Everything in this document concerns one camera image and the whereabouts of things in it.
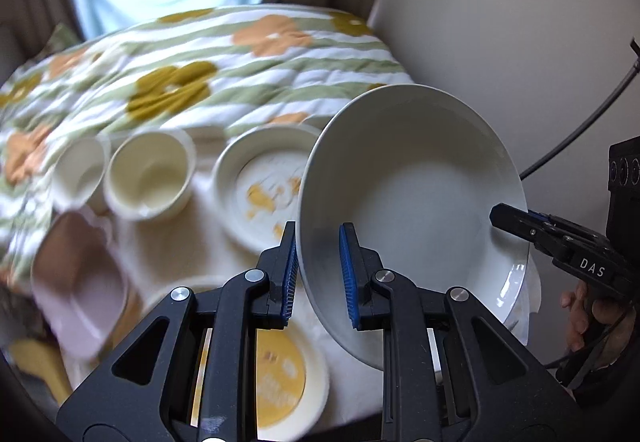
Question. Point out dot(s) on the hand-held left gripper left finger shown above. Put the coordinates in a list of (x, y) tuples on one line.
[(290, 272)]

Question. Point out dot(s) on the white small bowl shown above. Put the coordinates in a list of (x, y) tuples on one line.
[(75, 167)]

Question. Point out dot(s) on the duck print plate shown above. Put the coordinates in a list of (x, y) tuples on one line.
[(255, 172)]

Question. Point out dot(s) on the floral striped blanket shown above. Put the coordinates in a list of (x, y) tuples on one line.
[(200, 52)]

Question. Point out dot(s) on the cream round plate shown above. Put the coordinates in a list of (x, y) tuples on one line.
[(282, 367)]

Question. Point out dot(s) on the cream small bowl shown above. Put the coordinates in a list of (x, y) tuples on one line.
[(150, 172)]

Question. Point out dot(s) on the cream patterned tablecloth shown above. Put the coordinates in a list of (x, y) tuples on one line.
[(200, 242)]

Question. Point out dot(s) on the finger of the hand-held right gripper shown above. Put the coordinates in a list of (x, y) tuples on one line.
[(515, 224), (539, 216)]

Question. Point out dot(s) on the person's right hand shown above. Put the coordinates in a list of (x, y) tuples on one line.
[(577, 317)]

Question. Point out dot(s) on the wide shallow white bowl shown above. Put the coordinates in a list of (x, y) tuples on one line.
[(415, 202)]

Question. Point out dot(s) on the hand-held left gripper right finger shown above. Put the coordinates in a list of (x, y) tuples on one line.
[(349, 272)]

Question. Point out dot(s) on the pink dish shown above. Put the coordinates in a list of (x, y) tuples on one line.
[(85, 292)]

